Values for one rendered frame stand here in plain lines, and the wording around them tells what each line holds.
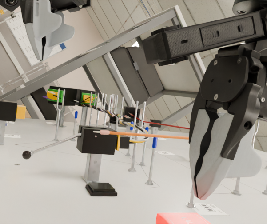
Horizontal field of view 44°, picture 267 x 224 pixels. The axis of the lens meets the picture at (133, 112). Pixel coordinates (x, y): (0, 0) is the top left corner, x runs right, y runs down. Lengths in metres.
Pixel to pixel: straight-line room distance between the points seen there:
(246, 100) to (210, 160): 0.07
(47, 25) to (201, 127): 0.29
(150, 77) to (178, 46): 1.37
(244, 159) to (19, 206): 0.27
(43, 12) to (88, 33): 7.84
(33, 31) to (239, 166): 0.35
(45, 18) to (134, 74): 1.13
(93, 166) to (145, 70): 1.13
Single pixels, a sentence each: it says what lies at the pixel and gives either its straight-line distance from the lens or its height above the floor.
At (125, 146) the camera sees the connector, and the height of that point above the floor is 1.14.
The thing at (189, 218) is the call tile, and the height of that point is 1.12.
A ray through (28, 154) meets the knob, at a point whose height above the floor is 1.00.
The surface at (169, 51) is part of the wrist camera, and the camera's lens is 0.29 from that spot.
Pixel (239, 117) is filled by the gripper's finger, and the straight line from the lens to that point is 0.31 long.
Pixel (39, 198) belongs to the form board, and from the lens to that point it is 0.48.
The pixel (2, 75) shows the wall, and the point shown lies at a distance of 8.13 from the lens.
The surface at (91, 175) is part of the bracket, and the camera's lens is 0.57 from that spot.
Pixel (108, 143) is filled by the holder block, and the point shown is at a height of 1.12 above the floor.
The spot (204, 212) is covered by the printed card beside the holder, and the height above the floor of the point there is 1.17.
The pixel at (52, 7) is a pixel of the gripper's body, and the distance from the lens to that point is 0.59.
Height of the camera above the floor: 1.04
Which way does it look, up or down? 14 degrees up
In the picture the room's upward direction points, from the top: 59 degrees clockwise
